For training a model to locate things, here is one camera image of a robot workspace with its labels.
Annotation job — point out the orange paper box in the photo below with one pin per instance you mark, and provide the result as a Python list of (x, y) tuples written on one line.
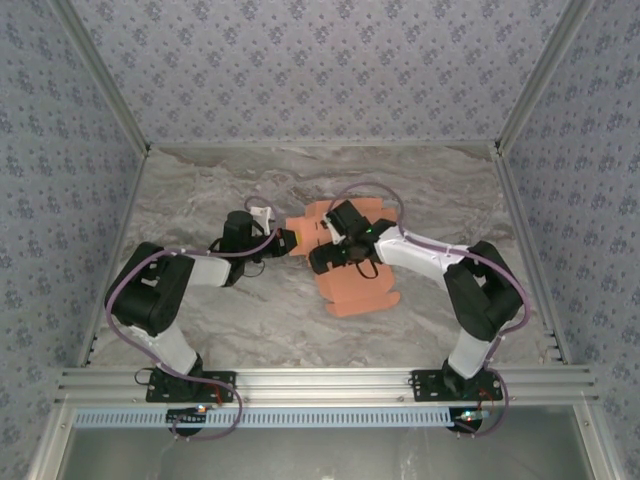
[(350, 295)]

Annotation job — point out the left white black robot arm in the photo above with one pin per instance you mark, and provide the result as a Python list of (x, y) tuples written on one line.
[(167, 345)]

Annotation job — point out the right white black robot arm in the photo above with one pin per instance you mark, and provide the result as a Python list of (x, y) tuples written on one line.
[(425, 252)]

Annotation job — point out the small black electronics board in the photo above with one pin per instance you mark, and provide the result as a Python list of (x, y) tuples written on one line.
[(470, 419), (187, 416)]

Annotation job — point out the grey metal panel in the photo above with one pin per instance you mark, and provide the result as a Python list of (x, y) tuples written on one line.
[(320, 455)]

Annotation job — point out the aluminium table side rail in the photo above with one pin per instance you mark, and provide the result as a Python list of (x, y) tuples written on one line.
[(525, 240), (122, 235)]

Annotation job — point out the long aluminium base rail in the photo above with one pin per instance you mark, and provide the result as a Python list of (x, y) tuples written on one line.
[(320, 382)]

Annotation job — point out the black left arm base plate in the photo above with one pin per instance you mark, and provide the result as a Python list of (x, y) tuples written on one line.
[(220, 382)]

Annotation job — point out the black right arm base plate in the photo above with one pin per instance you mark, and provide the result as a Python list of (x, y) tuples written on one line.
[(427, 385)]

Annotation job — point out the aluminium frame post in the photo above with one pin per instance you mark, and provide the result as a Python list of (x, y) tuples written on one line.
[(540, 75), (107, 75)]

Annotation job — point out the aluminium frame leg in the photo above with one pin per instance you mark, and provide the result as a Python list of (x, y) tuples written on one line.
[(50, 440), (592, 440)]

